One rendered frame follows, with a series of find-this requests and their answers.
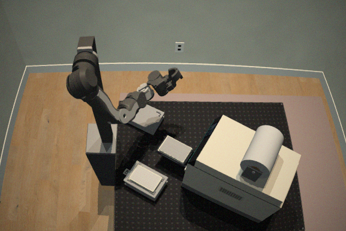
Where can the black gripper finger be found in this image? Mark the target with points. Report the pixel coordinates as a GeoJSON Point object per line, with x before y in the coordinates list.
{"type": "Point", "coordinates": [174, 78]}
{"type": "Point", "coordinates": [171, 71]}

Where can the beige foil roll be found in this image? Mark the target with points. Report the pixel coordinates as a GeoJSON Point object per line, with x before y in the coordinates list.
{"type": "Point", "coordinates": [263, 150]}

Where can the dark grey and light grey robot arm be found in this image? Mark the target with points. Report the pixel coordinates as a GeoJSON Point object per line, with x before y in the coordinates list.
{"type": "Point", "coordinates": [82, 84]}

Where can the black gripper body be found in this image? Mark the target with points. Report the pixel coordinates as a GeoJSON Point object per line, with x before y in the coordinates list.
{"type": "Point", "coordinates": [158, 83]}

